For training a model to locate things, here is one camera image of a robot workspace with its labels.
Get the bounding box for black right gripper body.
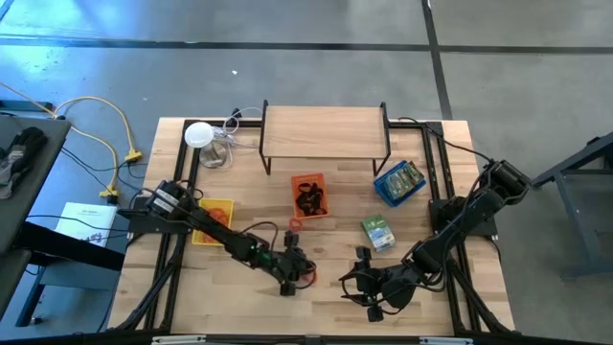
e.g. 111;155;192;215
354;245;418;324

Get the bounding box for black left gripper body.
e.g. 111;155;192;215
266;231;307;297

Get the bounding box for small green blue cardboard box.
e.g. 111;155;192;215
391;170;419;194
360;214;397;254

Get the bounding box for colourful cardboard box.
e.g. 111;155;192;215
399;160;427;186

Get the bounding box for wooden desk shelf riser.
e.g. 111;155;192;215
258;99;392;176

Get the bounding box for yellow plastic basket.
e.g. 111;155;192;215
191;197;236;247

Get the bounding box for blue plastic basket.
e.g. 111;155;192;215
373;159;428;209

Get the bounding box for orange plastic basket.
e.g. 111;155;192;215
289;172;331;221

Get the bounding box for white mushroom table lamp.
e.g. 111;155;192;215
184;121;229;170

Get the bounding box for blue-grey metal table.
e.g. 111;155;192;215
528;131;613;282

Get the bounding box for white paper booklet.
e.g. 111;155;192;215
55;201;119;248

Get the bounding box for dark grey side table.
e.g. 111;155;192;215
0;99;126;332

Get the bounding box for black grey work glove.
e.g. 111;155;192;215
0;126;50;200

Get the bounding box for white metal bracket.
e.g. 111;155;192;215
150;334;208;345
419;335;475;345

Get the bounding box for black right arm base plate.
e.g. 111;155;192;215
427;197;500;238

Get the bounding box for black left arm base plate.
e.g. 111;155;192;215
117;207;193;235

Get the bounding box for white lamp cable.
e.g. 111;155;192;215
210;105;263;170

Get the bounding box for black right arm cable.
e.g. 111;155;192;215
397;116;495;164

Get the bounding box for yellow extension cord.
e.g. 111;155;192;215
0;80;145;199

